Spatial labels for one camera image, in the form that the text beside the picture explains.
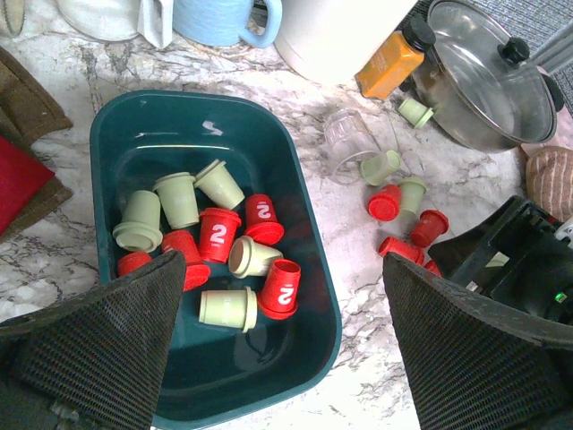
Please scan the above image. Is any red coffee capsule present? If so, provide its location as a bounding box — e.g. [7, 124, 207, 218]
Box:
[367, 185, 402, 222]
[244, 193, 285, 245]
[161, 229, 211, 291]
[117, 252, 152, 277]
[410, 210, 449, 248]
[378, 236, 425, 265]
[257, 259, 301, 321]
[199, 208, 242, 263]

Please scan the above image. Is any clear glass tumbler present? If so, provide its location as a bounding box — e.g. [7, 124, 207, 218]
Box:
[324, 108, 380, 175]

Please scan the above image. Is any light blue mug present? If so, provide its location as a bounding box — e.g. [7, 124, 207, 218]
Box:
[173, 0, 283, 48]

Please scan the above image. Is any red cloth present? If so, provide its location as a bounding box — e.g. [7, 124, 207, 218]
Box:
[1, 137, 55, 233]

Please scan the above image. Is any teal storage basket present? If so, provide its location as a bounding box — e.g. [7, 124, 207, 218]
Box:
[90, 90, 342, 429]

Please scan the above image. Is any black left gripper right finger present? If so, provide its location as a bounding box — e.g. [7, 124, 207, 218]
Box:
[383, 254, 572, 429]

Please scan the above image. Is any striped pink cloth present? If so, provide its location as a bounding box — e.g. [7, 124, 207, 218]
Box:
[526, 147, 572, 221]

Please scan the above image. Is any steel pot with lid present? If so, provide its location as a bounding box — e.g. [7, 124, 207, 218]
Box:
[412, 1, 557, 152]

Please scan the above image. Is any green coffee capsule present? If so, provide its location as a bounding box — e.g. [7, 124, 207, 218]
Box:
[199, 287, 258, 333]
[153, 172, 200, 229]
[112, 190, 163, 253]
[398, 98, 434, 129]
[194, 159, 245, 210]
[227, 236, 283, 279]
[398, 176, 427, 214]
[360, 150, 402, 186]

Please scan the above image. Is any white thermos jug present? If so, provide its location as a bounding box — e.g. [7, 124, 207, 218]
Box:
[275, 0, 416, 85]

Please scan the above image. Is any orange spice bottle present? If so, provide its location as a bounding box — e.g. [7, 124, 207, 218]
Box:
[355, 14, 436, 99]

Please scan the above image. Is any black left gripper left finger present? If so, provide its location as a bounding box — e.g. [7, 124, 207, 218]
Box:
[1, 251, 185, 429]

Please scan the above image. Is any brown cloth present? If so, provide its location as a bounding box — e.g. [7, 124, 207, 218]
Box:
[1, 49, 73, 241]

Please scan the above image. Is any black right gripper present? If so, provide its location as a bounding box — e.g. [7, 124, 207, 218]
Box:
[428, 196, 572, 323]

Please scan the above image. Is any green lid white cup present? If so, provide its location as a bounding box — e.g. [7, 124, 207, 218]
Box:
[56, 0, 174, 48]

